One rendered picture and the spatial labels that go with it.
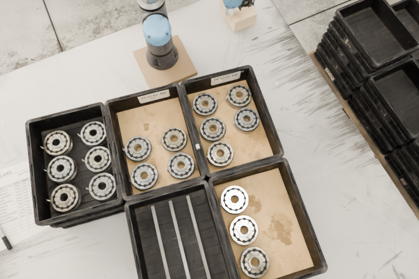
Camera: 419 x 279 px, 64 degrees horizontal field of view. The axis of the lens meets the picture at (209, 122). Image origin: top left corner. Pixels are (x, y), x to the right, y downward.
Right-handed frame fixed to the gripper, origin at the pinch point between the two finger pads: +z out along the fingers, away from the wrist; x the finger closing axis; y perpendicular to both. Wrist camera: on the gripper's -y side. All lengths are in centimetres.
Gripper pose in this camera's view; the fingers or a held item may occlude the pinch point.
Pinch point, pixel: (237, 9)
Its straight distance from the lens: 174.5
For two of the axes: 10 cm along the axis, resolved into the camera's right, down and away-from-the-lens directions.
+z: -0.1, 3.5, 9.4
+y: 4.3, 8.5, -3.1
